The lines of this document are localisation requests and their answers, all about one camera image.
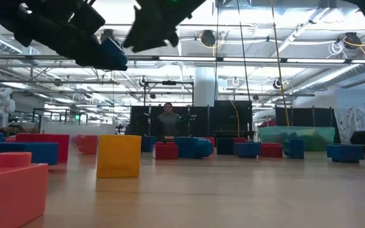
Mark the white patterned cloth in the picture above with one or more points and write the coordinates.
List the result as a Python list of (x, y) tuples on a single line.
[(353, 122)]

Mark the small black ceiling reel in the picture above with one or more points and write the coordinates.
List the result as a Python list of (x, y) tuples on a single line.
[(277, 83)]

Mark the red background object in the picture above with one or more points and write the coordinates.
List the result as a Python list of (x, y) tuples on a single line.
[(268, 123)]

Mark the white pillar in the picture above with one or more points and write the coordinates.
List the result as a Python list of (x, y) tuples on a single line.
[(204, 88)]

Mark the yellow block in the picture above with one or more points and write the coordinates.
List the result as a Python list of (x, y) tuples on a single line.
[(119, 156)]

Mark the person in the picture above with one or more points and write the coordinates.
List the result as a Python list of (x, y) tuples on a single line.
[(169, 122)]

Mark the white humanoid robot figure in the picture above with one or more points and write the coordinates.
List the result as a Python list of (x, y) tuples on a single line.
[(2, 106)]

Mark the tall black panel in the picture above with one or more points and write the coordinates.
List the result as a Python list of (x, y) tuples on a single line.
[(233, 122)]

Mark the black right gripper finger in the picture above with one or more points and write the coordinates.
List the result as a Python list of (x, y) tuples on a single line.
[(173, 38), (144, 39)]

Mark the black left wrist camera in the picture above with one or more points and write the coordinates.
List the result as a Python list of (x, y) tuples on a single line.
[(87, 19)]

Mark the grey beam with light strip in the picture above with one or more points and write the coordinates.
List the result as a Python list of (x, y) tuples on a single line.
[(233, 59)]

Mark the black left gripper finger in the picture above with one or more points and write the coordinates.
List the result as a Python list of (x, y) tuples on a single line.
[(90, 55)]

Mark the black background robot arm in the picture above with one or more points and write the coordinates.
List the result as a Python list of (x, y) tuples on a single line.
[(190, 120)]

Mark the white round ceiling fixture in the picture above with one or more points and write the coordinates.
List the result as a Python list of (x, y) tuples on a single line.
[(235, 81)]

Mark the red small four-stud block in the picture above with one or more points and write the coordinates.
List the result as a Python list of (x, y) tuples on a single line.
[(166, 151)]

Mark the teal plastic bin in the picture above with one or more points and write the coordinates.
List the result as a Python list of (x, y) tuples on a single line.
[(296, 134)]

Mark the orange small block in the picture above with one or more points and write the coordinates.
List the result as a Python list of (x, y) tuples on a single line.
[(11, 196)]

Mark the black partition screen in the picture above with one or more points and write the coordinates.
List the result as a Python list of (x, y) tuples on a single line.
[(309, 117), (141, 120)]

